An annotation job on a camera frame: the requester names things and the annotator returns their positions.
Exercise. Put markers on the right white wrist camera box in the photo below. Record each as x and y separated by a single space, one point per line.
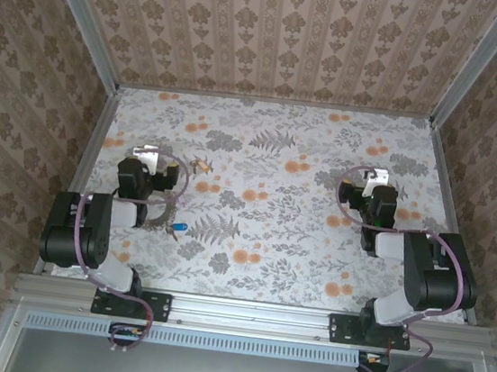
379 176

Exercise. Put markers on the aluminium mounting rail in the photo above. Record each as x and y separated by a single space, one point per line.
250 315

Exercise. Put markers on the blue plastic key tag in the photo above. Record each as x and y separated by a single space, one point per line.
180 227

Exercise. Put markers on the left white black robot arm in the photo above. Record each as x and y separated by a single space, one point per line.
98 231

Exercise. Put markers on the small silver metal key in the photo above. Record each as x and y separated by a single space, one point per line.
170 232

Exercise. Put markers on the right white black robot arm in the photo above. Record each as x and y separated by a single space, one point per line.
419 270

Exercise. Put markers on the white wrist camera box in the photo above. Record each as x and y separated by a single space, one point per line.
145 155
379 176

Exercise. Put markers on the aluminium table side rail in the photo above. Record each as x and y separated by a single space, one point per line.
448 197
81 174

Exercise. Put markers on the black connector board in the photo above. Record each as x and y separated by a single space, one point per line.
374 362
126 332

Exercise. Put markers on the aluminium frame post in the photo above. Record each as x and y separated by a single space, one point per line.
483 65
81 16

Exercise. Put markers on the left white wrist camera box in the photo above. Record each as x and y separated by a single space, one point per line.
145 155

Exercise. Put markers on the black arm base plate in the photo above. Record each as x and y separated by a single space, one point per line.
156 306
344 329

